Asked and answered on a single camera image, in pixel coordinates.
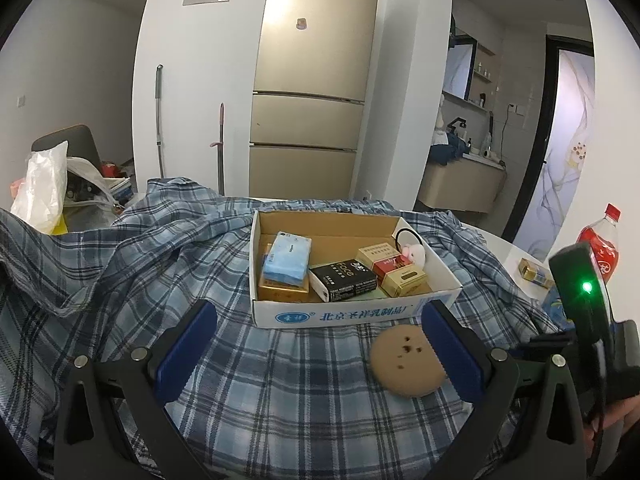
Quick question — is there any light blue tissue pack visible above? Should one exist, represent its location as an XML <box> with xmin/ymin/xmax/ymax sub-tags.
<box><xmin>262</xmin><ymin>232</ymin><xmax>312</xmax><ymax>287</ymax></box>

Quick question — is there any person's hand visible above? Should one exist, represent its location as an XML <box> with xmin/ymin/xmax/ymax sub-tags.
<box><xmin>584</xmin><ymin>396</ymin><xmax>640</xmax><ymax>444</ymax></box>

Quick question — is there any small yellow box on table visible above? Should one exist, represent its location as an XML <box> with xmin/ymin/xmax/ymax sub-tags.
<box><xmin>518</xmin><ymin>258</ymin><xmax>554</xmax><ymax>289</ymax></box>

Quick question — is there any red soda bottle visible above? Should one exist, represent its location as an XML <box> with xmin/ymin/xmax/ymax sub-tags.
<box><xmin>577</xmin><ymin>204</ymin><xmax>620</xmax><ymax>283</ymax></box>

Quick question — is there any blue plaid cloth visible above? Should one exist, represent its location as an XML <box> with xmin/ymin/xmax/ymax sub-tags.
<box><xmin>0</xmin><ymin>175</ymin><xmax>566</xmax><ymax>480</ymax></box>

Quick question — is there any red gold cigarette pack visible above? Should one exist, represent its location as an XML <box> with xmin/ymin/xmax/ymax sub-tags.
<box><xmin>356</xmin><ymin>243</ymin><xmax>427</xmax><ymax>297</ymax></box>

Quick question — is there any beige bathroom vanity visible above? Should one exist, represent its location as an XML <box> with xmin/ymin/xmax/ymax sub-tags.
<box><xmin>418</xmin><ymin>155</ymin><xmax>506</xmax><ymax>214</ymax></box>

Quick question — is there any yellow blue cigarette pack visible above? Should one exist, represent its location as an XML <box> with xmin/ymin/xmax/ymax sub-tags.
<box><xmin>257</xmin><ymin>269</ymin><xmax>309</xmax><ymax>302</ymax></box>

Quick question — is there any black box gold text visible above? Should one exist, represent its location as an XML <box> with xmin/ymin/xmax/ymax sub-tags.
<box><xmin>308</xmin><ymin>259</ymin><xmax>378</xmax><ymax>302</ymax></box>

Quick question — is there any white plastic bag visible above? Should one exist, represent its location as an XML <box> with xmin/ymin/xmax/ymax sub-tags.
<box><xmin>10</xmin><ymin>142</ymin><xmax>67</xmax><ymax>234</ymax></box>

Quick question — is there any open cardboard box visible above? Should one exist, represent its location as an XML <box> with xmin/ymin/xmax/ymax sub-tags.
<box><xmin>250</xmin><ymin>210</ymin><xmax>462</xmax><ymax>330</ymax></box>

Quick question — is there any dark blue towel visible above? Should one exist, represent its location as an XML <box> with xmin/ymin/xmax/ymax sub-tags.
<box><xmin>427</xmin><ymin>130</ymin><xmax>470</xmax><ymax>166</ymax></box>

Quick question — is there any dark grey chair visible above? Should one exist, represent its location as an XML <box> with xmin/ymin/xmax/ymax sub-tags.
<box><xmin>32</xmin><ymin>125</ymin><xmax>102</xmax><ymax>170</ymax></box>

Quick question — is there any bathroom mirror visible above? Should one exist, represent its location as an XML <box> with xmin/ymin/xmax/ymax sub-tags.
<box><xmin>442</xmin><ymin>42</ymin><xmax>476</xmax><ymax>100</ymax></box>

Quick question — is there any gold three-door refrigerator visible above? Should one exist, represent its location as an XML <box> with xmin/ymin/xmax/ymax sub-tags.
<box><xmin>248</xmin><ymin>0</ymin><xmax>378</xmax><ymax>200</ymax></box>

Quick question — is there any grey mop handle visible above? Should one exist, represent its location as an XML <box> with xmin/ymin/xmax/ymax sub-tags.
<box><xmin>154</xmin><ymin>64</ymin><xmax>165</xmax><ymax>179</ymax></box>

